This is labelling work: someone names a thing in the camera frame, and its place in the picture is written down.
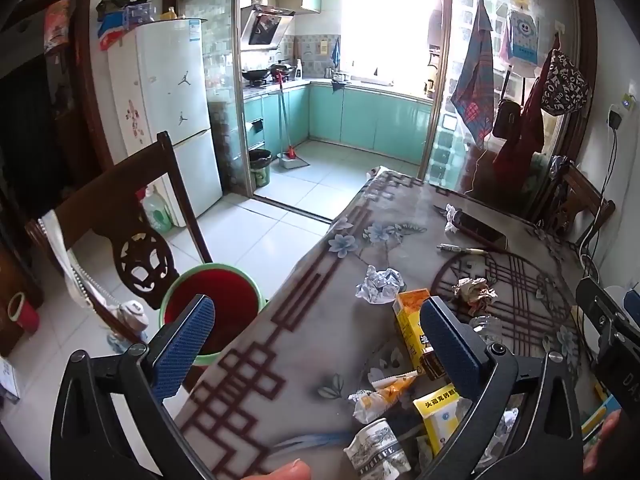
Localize dark carved wooden chair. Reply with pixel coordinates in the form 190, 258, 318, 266
25, 131, 213, 346

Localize red hanging garment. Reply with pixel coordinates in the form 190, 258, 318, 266
492, 77, 546, 178

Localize yellow white medicine box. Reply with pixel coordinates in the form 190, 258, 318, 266
412, 385, 473, 456

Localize orange snack wrapper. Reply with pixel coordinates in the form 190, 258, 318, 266
348, 371, 418, 423

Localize teal kitchen base cabinets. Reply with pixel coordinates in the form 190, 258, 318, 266
243, 82, 433, 153

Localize white round stand base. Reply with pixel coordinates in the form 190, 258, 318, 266
602, 285, 640, 321

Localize red hanging decoration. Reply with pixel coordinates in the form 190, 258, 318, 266
44, 0, 72, 54

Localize blue transparent plastic box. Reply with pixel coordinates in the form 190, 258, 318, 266
122, 2, 157, 25

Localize red cup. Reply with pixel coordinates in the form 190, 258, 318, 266
7, 292, 40, 333

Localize small white grey shoe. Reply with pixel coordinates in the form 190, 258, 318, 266
112, 300, 151, 335

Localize red bucket with green rim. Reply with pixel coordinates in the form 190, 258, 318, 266
159, 262, 268, 367

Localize plaid hanging towel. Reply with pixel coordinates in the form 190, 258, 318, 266
450, 0, 496, 151

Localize clear plastic water bottle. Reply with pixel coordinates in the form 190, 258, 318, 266
469, 312, 503, 345

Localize crumpled brown paper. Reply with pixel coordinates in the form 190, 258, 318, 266
452, 277, 498, 311

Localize dark green cloth bundle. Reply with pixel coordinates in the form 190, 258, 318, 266
95, 0, 132, 17

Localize person's left hand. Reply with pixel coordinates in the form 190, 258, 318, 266
256, 459, 312, 480

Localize white lace cloth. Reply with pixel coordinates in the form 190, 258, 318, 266
40, 209, 122, 312

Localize dark wooden door frame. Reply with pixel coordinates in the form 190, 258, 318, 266
0, 0, 118, 306

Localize red handled broom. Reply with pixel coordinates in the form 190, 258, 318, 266
274, 72, 301, 158

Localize cartoon wall poster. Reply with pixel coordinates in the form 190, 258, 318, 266
507, 10, 541, 66

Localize orange yellow carton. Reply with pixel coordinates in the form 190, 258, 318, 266
392, 288, 441, 378

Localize steel range hood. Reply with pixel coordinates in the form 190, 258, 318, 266
240, 4, 296, 51

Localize black cable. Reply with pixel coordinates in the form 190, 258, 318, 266
577, 125, 619, 273

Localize person's right hand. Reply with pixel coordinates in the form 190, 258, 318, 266
582, 409, 624, 476

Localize dark kitchen waste bin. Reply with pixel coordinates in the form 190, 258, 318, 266
248, 149, 273, 188

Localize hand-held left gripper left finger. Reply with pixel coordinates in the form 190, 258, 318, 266
49, 294, 217, 480

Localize white refrigerator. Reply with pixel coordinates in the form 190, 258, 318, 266
107, 19, 223, 228

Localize black hanging bag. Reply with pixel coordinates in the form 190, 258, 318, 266
492, 99, 523, 140

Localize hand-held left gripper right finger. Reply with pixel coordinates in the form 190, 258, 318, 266
415, 296, 586, 480

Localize red blue packet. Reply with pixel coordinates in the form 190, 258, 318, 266
97, 22, 126, 52

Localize yellow silver pen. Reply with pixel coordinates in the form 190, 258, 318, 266
436, 242, 493, 256

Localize crumpled silver plastic wrapper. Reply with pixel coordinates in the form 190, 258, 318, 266
354, 265, 405, 306

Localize torn dark brown carton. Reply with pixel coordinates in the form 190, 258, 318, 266
422, 352, 448, 381

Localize green detergent jug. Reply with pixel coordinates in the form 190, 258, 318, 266
141, 186, 173, 233

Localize crumpled grey printed packet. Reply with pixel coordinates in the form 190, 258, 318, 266
344, 417, 412, 480

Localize black white patterned bag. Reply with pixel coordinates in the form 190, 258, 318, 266
540, 49, 592, 117

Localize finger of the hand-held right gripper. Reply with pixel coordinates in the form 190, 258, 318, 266
575, 276, 618, 333

